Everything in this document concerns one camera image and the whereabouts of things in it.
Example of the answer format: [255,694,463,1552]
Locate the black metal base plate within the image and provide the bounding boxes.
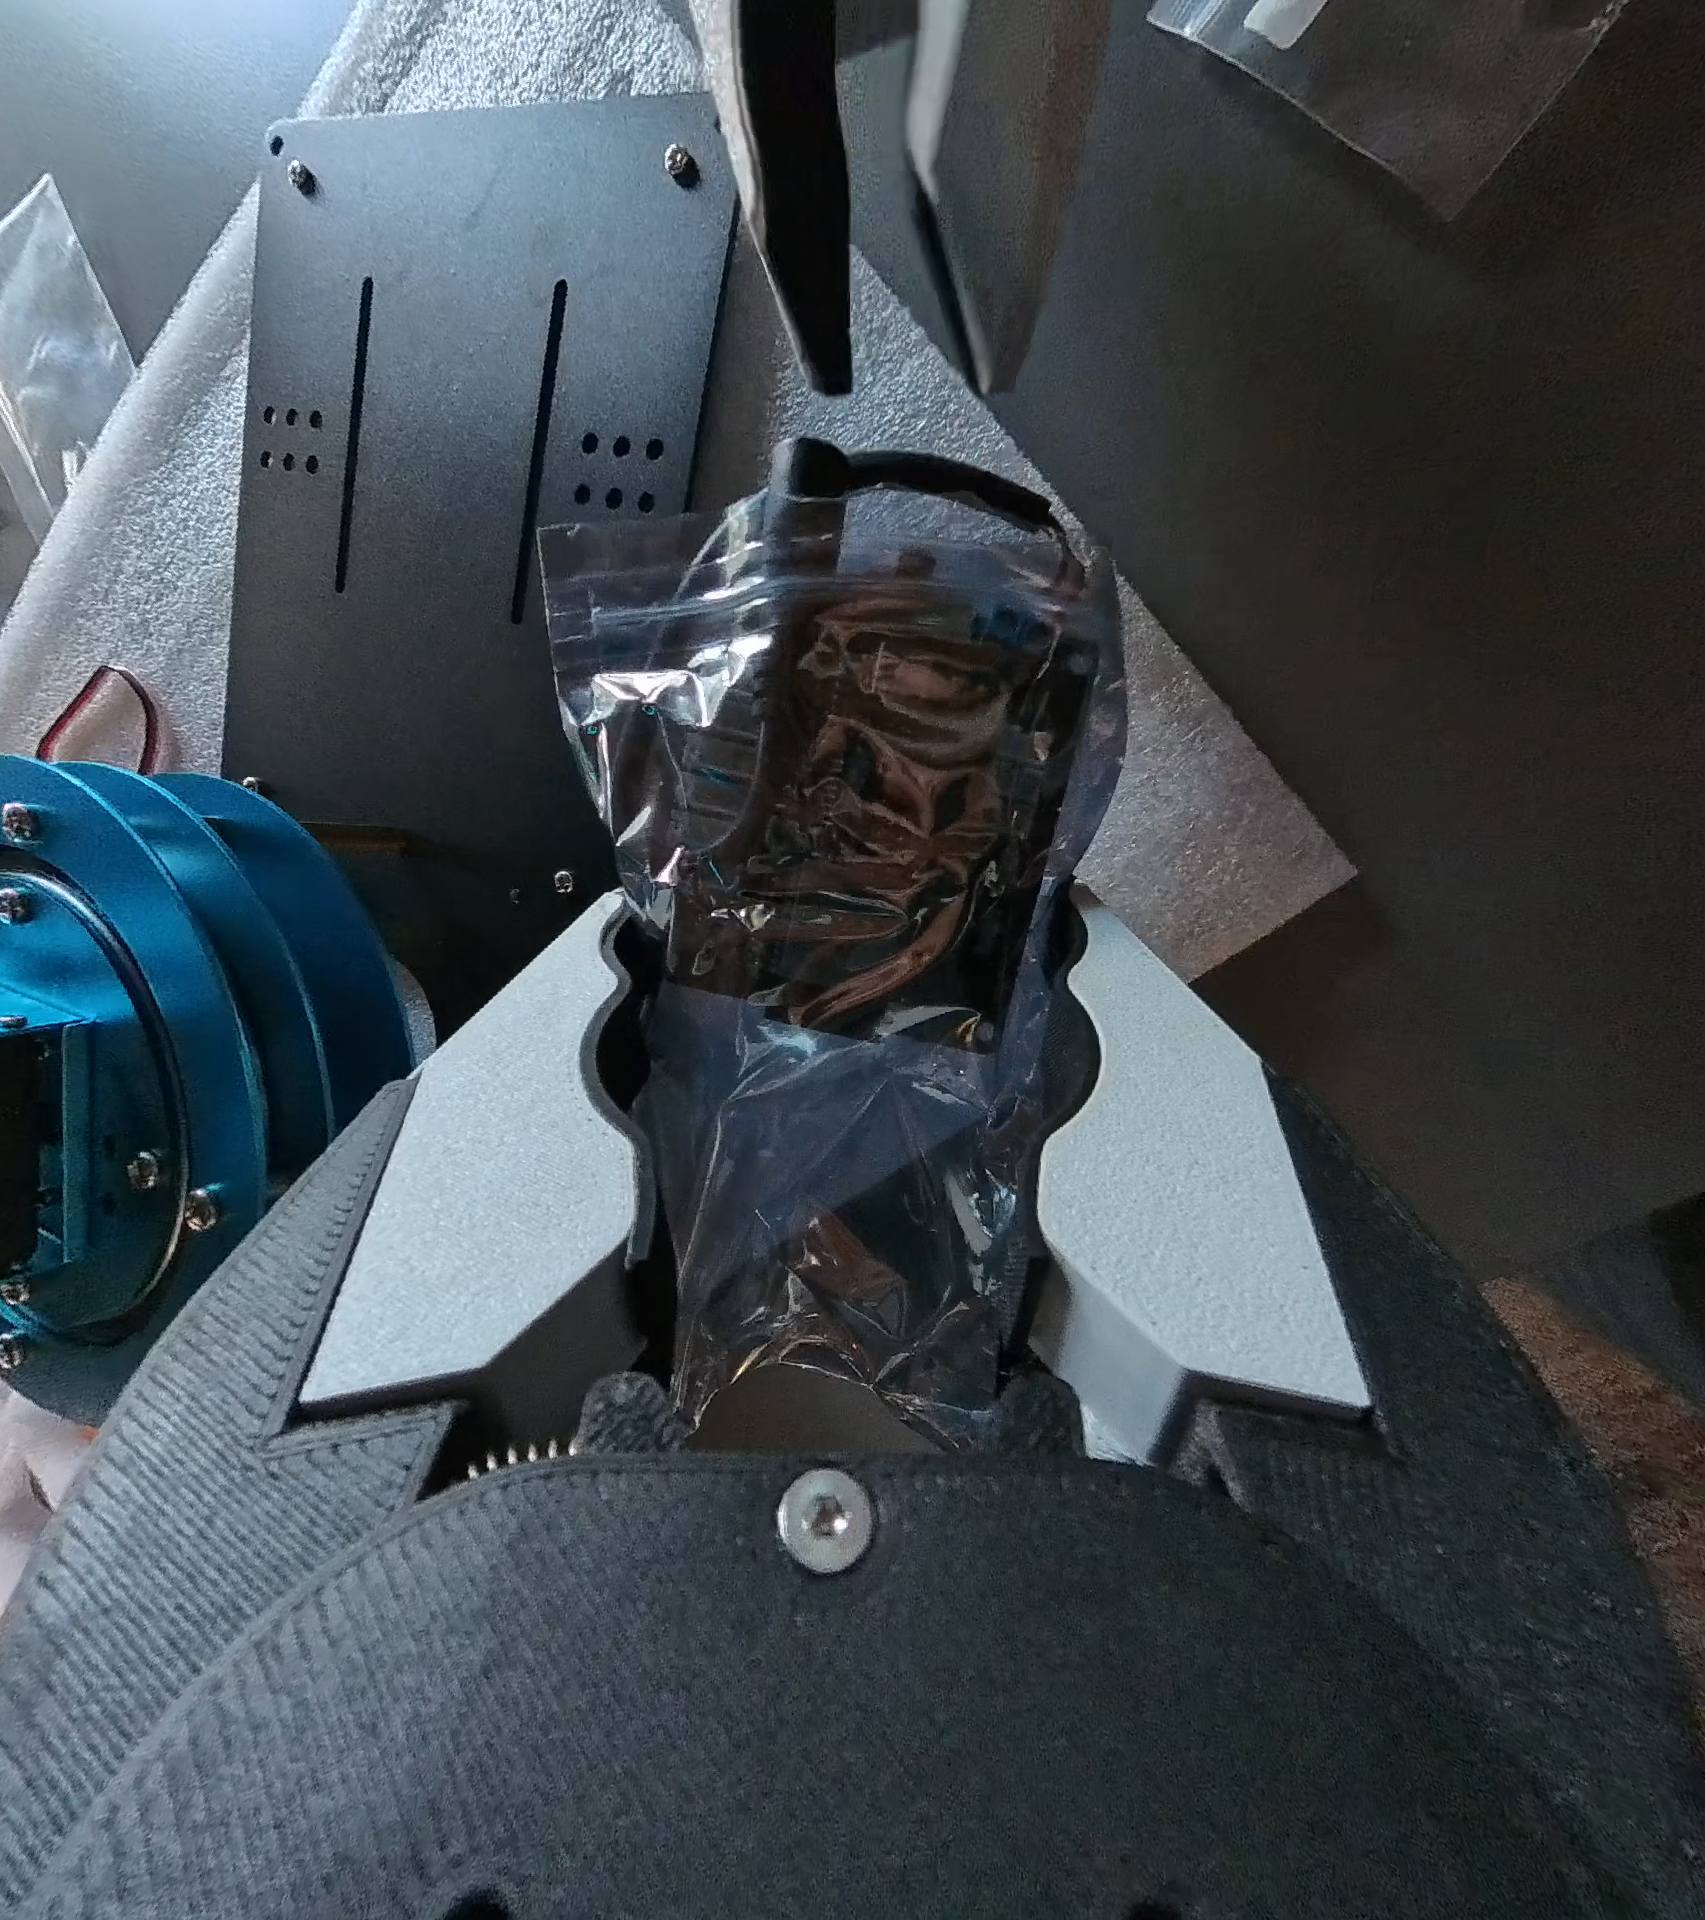
[217,91,799,938]

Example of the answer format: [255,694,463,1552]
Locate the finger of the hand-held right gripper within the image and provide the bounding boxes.
[689,0,864,401]
[899,0,1129,399]

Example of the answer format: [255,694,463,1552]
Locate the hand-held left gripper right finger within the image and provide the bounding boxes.
[1027,899,1382,1419]

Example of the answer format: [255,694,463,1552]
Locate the scattered small clear parts bags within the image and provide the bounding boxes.
[0,0,1638,588]

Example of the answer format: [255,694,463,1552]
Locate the red and white cables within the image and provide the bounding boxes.
[34,663,170,770]

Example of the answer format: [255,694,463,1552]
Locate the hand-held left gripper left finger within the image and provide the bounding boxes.
[296,899,662,1419]

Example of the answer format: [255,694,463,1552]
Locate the silver plastic parts bag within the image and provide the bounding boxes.
[535,434,1131,1448]

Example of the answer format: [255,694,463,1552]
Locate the white foam sheet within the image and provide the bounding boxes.
[0,0,1364,986]

